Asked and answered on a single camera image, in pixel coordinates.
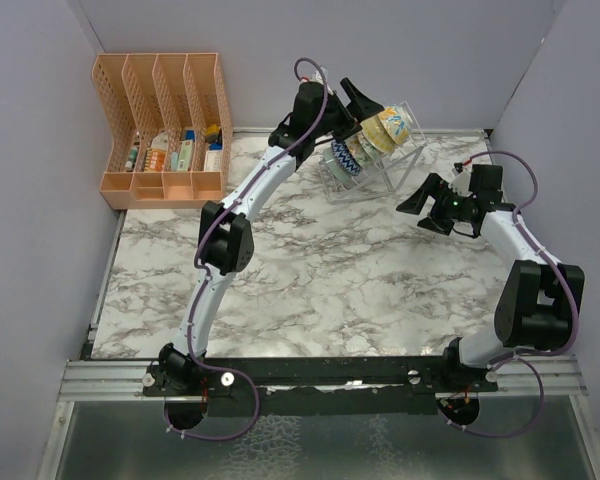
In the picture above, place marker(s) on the peach plastic file organizer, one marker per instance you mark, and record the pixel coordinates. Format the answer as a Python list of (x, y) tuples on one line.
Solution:
[(143, 94)]

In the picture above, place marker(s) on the orange white box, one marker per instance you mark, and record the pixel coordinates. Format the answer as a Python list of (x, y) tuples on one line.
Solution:
[(156, 153)]

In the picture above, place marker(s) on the mint green box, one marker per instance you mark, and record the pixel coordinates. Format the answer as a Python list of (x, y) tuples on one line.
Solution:
[(181, 158)]

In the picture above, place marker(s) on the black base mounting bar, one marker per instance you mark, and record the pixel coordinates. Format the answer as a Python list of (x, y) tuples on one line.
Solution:
[(309, 386)]

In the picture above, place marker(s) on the small dark bottle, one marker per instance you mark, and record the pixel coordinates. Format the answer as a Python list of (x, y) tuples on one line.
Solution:
[(132, 157)]

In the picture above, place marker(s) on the white bowl orange flower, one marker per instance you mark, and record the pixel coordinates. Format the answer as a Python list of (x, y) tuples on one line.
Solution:
[(371, 151)]

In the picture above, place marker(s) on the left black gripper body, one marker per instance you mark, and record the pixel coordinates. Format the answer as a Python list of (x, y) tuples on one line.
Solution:
[(337, 121)]

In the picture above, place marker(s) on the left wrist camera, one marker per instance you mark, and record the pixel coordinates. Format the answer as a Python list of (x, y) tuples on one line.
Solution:
[(320, 75)]

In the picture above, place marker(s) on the teal green bowl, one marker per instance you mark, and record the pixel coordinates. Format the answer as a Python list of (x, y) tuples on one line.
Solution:
[(337, 171)]

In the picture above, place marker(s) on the blue yellow sun bowl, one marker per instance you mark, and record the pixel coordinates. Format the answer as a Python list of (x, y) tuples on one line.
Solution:
[(377, 136)]

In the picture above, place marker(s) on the blue orange floral bowl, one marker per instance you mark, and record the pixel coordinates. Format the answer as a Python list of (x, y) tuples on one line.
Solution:
[(397, 123)]

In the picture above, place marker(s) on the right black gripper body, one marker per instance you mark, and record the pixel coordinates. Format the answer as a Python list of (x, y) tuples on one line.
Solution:
[(449, 206)]

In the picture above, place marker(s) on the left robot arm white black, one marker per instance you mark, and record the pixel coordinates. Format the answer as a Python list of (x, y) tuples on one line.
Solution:
[(226, 244)]

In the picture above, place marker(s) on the yellow black toy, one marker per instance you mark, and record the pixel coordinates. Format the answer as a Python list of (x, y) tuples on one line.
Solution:
[(213, 134)]

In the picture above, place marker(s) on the white wire dish rack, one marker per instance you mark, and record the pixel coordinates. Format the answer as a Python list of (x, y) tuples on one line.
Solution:
[(381, 178)]

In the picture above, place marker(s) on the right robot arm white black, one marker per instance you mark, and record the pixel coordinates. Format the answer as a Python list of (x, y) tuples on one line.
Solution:
[(539, 305)]

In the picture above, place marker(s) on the white card box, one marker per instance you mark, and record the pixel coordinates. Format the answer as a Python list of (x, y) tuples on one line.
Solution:
[(213, 158)]

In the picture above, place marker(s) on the aluminium frame rail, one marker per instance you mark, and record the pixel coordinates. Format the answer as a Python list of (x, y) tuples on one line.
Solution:
[(101, 381)]

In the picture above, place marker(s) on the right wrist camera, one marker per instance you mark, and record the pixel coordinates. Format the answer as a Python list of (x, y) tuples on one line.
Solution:
[(462, 177)]

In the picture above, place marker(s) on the white bowl orange leaves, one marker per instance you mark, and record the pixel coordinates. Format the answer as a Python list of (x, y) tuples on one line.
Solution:
[(357, 151)]

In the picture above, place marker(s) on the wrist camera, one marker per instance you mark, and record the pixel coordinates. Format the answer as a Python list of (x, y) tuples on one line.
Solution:
[(462, 177), (320, 75)]

